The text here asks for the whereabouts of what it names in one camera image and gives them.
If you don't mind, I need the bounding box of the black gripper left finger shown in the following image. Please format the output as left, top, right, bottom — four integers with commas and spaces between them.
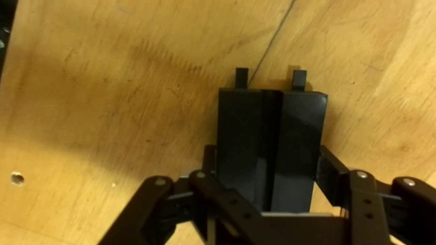
97, 144, 263, 245

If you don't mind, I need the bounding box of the black grooved rail piece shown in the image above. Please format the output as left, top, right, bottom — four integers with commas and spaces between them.
217, 67, 330, 215

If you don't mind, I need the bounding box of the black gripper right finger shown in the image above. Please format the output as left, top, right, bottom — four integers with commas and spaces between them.
317, 144, 436, 245

